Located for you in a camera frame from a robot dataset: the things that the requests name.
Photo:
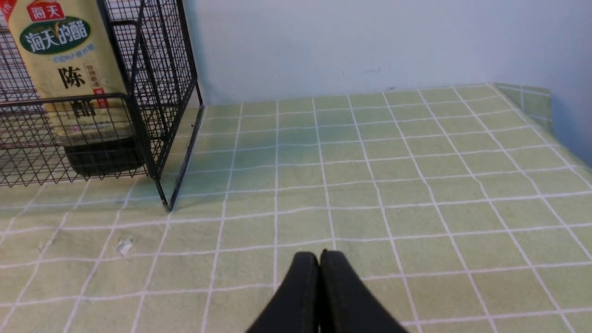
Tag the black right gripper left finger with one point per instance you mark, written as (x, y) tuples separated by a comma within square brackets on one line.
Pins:
[(292, 307)]

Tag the green checkered tablecloth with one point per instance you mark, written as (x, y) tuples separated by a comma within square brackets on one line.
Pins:
[(456, 206)]

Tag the black wire mesh shelf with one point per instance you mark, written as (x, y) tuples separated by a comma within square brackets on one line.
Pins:
[(154, 46)]

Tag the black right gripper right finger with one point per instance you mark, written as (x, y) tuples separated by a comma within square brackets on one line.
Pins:
[(346, 305)]

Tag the dark vinegar bottle brown cap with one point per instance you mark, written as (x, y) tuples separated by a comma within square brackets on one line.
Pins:
[(72, 60)]

